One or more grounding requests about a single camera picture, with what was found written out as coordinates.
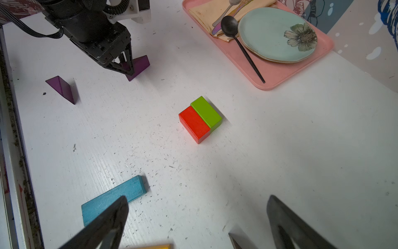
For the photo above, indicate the red rectangular block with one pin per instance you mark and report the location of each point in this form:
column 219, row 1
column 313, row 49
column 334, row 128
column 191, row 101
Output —
column 194, row 124

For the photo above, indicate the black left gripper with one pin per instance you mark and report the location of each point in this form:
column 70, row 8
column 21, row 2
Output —
column 112, row 51

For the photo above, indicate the teal long block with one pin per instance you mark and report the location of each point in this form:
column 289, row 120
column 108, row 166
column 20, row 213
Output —
column 131, row 189

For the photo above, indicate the pink tray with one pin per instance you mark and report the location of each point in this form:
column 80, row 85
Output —
column 274, row 73

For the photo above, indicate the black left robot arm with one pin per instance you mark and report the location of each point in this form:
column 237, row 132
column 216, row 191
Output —
column 86, row 24

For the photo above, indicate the purple triangle block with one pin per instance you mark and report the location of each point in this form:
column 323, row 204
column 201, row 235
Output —
column 62, row 88
column 139, row 65

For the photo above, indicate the yellow long block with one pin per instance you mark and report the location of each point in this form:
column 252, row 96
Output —
column 164, row 246

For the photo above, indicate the green rectangular block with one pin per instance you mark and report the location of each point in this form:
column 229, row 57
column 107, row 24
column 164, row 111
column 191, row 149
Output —
column 209, row 115

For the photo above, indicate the mint green flower plate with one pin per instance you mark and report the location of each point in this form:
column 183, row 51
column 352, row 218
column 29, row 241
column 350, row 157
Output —
column 277, row 35

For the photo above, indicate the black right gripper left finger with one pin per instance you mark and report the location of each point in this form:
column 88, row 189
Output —
column 104, row 232

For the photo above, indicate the beige napkin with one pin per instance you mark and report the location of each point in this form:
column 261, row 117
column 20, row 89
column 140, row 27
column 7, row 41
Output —
column 208, row 15

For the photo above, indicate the gold purple knife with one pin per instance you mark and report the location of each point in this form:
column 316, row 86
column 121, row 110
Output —
column 228, row 24

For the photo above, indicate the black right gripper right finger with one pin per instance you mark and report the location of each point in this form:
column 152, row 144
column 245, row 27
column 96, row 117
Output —
column 289, row 230

